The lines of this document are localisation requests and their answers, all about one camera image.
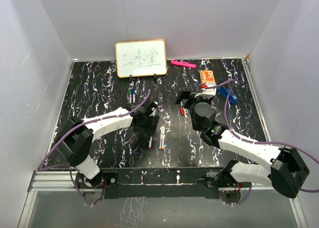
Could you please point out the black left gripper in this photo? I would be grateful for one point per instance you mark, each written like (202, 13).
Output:
(150, 130)

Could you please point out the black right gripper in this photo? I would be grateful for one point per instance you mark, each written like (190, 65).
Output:
(185, 94)

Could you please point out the yellow whiteboard pen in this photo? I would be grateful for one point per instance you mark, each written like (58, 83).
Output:
(161, 137)

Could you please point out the red whiteboard pen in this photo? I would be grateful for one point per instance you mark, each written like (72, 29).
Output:
(150, 142)

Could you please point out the blue whiteboard pen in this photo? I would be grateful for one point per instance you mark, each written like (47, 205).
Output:
(133, 94)

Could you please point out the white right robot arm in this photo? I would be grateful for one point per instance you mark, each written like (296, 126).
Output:
(279, 167)

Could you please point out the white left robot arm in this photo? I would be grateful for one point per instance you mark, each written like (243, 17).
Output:
(75, 148)

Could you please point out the purple whiteboard pen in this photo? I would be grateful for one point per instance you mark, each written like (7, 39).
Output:
(163, 138)

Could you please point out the blue stapler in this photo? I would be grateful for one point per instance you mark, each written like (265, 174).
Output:
(224, 92)

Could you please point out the small yellow-framed whiteboard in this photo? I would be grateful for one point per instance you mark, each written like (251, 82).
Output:
(141, 58)

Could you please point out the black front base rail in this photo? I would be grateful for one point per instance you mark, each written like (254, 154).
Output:
(157, 183)

